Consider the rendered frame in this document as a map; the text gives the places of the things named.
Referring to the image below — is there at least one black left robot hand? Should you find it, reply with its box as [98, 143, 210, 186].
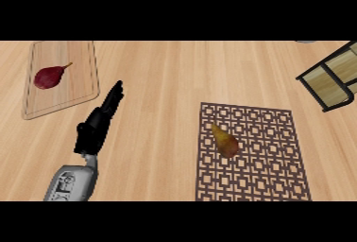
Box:
[72, 79, 126, 156]

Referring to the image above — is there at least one golden brown croissant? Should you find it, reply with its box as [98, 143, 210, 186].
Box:
[211, 122, 242, 159]

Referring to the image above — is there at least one brown patterned placemat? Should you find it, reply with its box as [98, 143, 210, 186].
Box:
[193, 101, 313, 202]

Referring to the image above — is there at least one pale wooden cutting board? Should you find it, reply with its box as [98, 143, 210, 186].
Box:
[21, 41, 102, 121]

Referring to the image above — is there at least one dark red pear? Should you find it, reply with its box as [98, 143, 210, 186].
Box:
[33, 61, 74, 91]

